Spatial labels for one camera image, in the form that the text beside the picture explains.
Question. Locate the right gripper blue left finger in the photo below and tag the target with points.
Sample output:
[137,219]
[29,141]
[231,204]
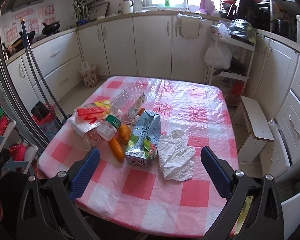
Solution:
[81,172]

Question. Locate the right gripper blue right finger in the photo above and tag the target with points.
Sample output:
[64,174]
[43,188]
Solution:
[219,171]

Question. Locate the white paper napkin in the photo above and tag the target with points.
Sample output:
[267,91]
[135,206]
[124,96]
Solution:
[176,157]

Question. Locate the orange peel long piece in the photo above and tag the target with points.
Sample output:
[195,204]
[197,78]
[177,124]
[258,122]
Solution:
[117,149]

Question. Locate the small bottle green label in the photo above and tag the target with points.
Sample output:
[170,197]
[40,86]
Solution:
[108,127]

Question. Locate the silver red snack bag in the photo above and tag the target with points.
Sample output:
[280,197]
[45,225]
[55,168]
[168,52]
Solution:
[87,130]

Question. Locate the red yellow snack wrapper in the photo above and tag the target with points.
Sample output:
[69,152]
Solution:
[93,112]

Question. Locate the blue green milk carton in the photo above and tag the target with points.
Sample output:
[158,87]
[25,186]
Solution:
[143,145]

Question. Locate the large clear plastic bottle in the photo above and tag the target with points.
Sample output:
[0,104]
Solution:
[127,104]

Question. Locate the white wooden stool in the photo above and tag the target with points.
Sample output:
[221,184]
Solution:
[250,115]

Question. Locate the pink checkered plastic tablecloth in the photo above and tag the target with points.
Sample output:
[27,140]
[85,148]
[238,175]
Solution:
[156,183]

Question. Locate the floral bag on floor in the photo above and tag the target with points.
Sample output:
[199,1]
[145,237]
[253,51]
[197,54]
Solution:
[88,74]

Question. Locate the white plastic bag on rack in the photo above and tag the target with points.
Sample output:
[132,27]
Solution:
[221,55]

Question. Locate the white tiered storage rack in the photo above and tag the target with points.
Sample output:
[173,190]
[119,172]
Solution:
[232,81]

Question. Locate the dark plastic bag on rack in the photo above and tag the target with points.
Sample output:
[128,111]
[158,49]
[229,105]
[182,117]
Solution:
[242,30]

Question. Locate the black wok on stove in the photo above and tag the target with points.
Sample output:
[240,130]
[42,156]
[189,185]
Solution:
[51,28]

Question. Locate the black backpack on counter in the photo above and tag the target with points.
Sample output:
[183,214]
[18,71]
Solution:
[244,9]

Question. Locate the white electric kettle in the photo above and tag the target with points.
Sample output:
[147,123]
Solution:
[128,6]

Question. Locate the mop handle pole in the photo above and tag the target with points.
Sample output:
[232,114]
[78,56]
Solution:
[33,63]

